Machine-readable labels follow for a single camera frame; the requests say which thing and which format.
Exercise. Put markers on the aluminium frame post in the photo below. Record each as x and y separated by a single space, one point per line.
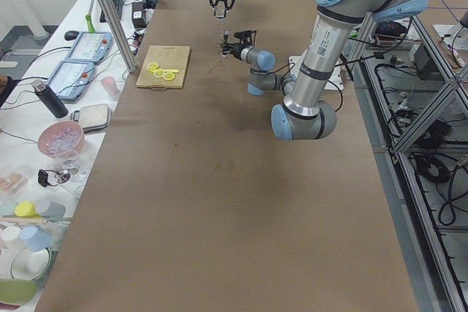
118 34

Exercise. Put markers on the steel double jigger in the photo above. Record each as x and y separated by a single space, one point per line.
224 36

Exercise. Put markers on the blue teach pendant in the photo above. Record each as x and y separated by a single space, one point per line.
70 79
90 47

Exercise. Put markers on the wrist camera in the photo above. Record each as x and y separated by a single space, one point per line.
246 37

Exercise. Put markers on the far lemon slice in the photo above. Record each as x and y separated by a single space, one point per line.
152 66

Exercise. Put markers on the wooden cutting board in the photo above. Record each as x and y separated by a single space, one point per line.
168 57

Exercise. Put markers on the black water bottle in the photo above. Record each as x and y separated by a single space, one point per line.
48 97

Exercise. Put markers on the pink plastic cup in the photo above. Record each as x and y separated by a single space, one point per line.
109 84

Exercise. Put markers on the near blue teach pendant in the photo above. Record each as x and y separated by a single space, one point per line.
70 79

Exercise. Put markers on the lemon slice near handle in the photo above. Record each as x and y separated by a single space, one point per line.
169 76

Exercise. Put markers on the pink bowl with ice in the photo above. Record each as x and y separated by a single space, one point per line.
61 138

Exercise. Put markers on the far blue teach pendant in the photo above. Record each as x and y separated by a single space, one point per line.
90 47

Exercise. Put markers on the small clear glass measuring cup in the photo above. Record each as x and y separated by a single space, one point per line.
219 14

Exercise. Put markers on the middle lemon slice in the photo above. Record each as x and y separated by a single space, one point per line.
159 73

